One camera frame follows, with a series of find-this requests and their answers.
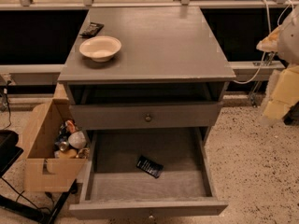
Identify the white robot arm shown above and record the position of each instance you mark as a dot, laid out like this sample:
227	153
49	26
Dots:
289	39

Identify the white ceramic bowl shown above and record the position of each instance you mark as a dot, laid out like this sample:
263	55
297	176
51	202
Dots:
100	48

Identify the silver soda can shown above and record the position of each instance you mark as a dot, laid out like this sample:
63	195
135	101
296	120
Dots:
64	146

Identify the grey wooden drawer cabinet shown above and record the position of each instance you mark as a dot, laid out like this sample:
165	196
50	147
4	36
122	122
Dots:
172	59

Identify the cardboard box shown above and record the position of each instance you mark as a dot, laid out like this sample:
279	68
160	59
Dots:
44	172

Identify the brass drawer knob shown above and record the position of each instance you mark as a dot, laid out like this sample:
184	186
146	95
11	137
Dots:
148	118

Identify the yellow rounded item in box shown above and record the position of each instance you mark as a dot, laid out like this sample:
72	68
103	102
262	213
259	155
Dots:
69	154

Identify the closed grey top drawer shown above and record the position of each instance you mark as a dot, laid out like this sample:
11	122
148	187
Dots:
111	117

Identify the dark snack bar packet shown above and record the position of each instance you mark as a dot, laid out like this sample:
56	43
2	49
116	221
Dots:
92	30

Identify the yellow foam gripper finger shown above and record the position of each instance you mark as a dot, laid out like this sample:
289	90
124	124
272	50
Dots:
282	93
271	42

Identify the open grey middle drawer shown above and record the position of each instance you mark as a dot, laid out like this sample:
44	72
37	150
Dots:
113	187

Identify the white round ball object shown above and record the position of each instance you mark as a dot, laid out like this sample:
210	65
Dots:
77	140

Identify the colourful snack packet in box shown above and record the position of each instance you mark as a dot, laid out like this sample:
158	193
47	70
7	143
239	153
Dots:
71	126

